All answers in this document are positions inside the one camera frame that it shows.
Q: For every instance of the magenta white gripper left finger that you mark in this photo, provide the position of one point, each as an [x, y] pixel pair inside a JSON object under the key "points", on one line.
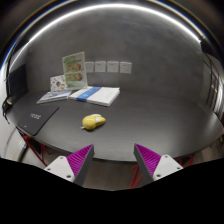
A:
{"points": [[74, 167]]}

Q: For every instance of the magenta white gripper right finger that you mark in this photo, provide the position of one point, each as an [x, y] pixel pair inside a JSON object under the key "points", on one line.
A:
{"points": [[152, 166]]}

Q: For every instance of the thin glossy magazine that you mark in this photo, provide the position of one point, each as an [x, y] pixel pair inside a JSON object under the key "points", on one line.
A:
{"points": [[54, 96]]}

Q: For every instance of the white book with blue band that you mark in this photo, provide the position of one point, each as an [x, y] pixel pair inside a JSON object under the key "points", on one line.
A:
{"points": [[103, 96]]}

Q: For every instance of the small colourful picture card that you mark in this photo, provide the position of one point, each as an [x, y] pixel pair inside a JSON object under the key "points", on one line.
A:
{"points": [[58, 83]]}

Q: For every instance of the green upright menu card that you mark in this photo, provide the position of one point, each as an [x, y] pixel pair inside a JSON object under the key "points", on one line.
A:
{"points": [[75, 71]]}

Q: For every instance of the red metal table frame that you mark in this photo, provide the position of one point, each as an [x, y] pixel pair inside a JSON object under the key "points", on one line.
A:
{"points": [[37, 148]]}

